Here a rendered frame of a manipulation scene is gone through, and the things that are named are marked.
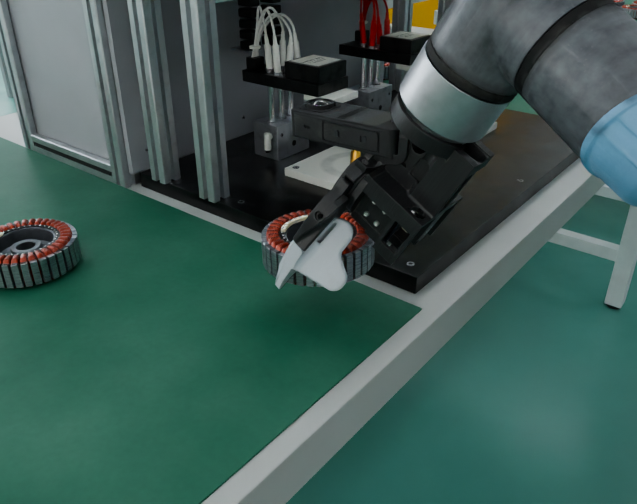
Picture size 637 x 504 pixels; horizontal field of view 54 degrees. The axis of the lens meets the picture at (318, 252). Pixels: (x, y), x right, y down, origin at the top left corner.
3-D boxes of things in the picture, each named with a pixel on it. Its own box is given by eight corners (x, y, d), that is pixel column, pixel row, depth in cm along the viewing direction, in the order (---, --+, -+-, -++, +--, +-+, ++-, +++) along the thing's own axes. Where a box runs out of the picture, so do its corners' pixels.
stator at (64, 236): (87, 238, 78) (81, 211, 76) (75, 285, 68) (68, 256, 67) (-9, 247, 76) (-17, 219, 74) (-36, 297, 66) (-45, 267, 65)
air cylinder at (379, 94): (391, 113, 117) (392, 83, 114) (368, 122, 112) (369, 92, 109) (368, 108, 120) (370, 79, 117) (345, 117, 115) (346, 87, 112)
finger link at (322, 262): (301, 327, 54) (374, 250, 52) (256, 278, 55) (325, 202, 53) (313, 323, 57) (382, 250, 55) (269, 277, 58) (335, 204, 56)
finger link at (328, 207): (298, 251, 52) (369, 173, 51) (285, 239, 53) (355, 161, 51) (315, 251, 57) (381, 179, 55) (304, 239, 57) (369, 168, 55)
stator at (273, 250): (395, 255, 64) (397, 222, 62) (329, 304, 56) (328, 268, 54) (310, 227, 70) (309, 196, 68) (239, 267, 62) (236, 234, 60)
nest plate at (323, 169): (427, 169, 93) (427, 161, 92) (369, 202, 82) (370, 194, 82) (345, 147, 101) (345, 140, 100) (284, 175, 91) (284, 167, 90)
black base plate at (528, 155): (601, 139, 111) (604, 127, 110) (415, 294, 67) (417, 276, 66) (380, 94, 136) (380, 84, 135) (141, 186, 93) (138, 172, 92)
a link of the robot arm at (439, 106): (405, 44, 43) (460, 28, 49) (375, 96, 47) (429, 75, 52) (486, 115, 42) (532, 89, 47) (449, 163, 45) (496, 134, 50)
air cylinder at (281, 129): (309, 148, 101) (309, 114, 98) (278, 161, 96) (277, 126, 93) (286, 141, 103) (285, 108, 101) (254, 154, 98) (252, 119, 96)
